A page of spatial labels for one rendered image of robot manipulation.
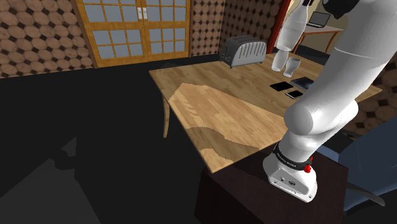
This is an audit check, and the silver toaster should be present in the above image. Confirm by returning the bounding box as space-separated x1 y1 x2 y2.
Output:
219 35 268 69

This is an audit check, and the dark grey tablet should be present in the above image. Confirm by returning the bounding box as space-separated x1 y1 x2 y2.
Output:
290 76 316 91

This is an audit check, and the black tablet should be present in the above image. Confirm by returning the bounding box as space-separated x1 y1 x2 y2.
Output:
269 81 295 92

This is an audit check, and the wooden table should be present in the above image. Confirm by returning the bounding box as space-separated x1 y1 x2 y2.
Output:
148 52 383 174

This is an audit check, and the wooden glazed double door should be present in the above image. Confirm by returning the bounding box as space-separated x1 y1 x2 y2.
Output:
69 0 193 69

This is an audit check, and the wooden desk with laptop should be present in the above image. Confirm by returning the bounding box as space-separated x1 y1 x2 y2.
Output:
292 11 345 55

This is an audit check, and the dark robot stand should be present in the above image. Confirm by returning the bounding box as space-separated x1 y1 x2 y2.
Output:
194 144 350 224

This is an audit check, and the blue armchair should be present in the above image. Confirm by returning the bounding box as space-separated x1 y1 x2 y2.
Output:
316 116 397 216

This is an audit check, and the black phone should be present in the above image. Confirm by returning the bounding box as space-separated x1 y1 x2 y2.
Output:
284 89 305 101

